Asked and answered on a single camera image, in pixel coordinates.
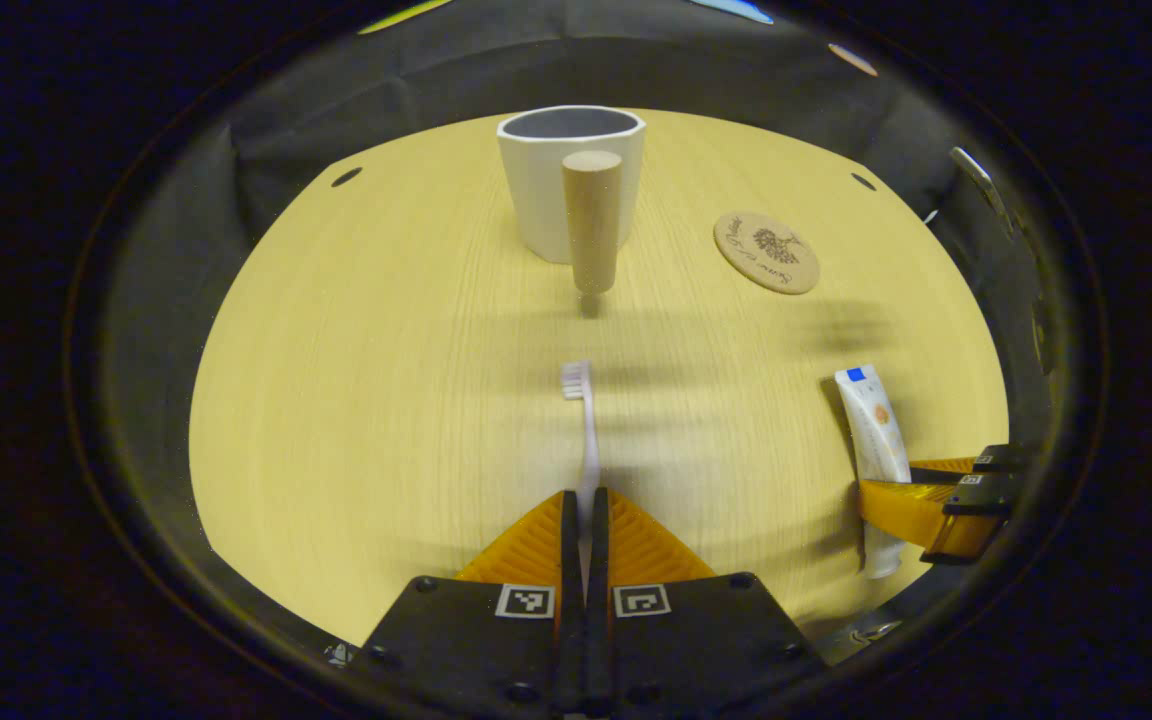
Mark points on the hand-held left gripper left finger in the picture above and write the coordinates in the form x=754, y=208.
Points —
x=570, y=550

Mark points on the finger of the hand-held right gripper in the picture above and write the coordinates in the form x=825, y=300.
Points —
x=998, y=458
x=906, y=505

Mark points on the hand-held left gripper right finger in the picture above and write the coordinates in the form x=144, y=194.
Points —
x=600, y=560

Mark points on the white toothpaste tube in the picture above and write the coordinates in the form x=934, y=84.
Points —
x=876, y=430

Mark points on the white and pink toothbrush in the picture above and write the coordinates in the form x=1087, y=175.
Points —
x=589, y=440

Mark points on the round cork coaster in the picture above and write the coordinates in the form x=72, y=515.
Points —
x=766, y=252

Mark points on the wooden desktop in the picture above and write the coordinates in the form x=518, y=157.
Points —
x=386, y=400

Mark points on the metal stand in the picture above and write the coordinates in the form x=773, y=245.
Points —
x=981, y=185

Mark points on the black backdrop cloth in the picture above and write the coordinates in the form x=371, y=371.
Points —
x=386, y=80

